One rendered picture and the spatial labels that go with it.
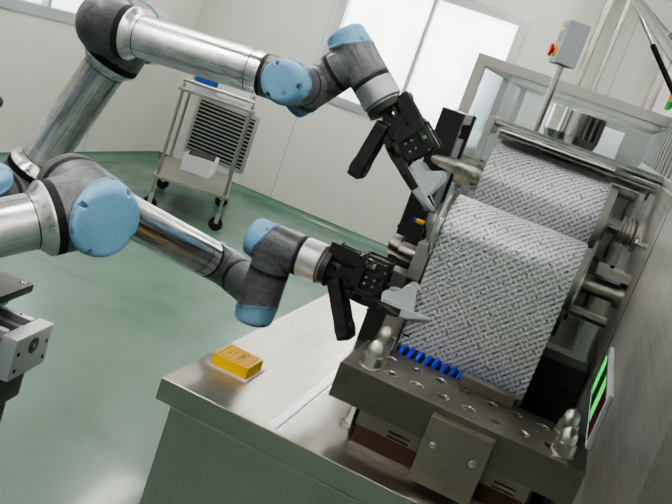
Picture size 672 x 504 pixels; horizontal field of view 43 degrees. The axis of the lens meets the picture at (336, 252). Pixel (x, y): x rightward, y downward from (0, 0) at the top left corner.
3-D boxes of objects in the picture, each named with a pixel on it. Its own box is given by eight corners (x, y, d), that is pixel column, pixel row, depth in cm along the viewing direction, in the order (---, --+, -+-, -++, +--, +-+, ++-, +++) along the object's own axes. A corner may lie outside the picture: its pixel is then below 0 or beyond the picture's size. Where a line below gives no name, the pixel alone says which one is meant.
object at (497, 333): (395, 349, 152) (432, 254, 148) (520, 405, 146) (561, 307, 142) (394, 350, 151) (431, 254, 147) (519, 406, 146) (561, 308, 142)
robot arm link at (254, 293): (248, 306, 168) (265, 255, 165) (279, 331, 160) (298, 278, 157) (215, 303, 163) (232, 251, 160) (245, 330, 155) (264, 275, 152)
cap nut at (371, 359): (362, 358, 138) (371, 333, 137) (382, 368, 137) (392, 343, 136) (355, 364, 135) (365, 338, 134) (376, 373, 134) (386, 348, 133)
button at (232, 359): (226, 355, 155) (230, 343, 155) (260, 371, 153) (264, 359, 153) (209, 364, 149) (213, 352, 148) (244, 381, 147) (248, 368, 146)
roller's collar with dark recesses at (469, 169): (455, 181, 179) (466, 152, 178) (482, 191, 178) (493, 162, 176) (450, 182, 173) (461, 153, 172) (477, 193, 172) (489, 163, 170)
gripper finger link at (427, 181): (452, 198, 148) (428, 152, 149) (423, 215, 150) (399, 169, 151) (456, 198, 151) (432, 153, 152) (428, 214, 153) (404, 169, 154)
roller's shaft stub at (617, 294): (578, 291, 149) (588, 267, 148) (617, 306, 147) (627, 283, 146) (577, 295, 144) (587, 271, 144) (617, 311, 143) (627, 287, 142)
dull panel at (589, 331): (587, 286, 358) (609, 233, 353) (595, 289, 358) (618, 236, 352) (543, 485, 148) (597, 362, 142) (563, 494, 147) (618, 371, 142)
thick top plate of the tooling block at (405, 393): (357, 369, 150) (368, 339, 149) (575, 469, 140) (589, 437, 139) (327, 394, 135) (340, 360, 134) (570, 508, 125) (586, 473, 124)
